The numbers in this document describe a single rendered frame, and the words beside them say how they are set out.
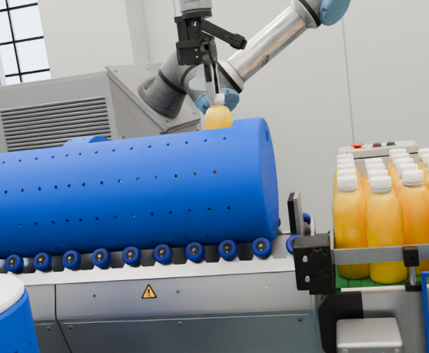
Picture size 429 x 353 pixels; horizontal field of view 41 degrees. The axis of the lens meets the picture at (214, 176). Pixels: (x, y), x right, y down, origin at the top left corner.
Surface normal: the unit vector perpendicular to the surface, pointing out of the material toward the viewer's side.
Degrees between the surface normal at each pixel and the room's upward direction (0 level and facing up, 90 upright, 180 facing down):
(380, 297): 90
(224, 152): 52
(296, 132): 90
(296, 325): 109
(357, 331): 0
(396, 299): 90
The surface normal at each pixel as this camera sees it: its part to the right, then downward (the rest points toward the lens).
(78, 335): -0.15, 0.51
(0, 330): 0.88, -0.04
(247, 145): -0.24, -0.50
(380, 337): -0.13, -0.98
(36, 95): -0.28, 0.20
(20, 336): 0.97, -0.09
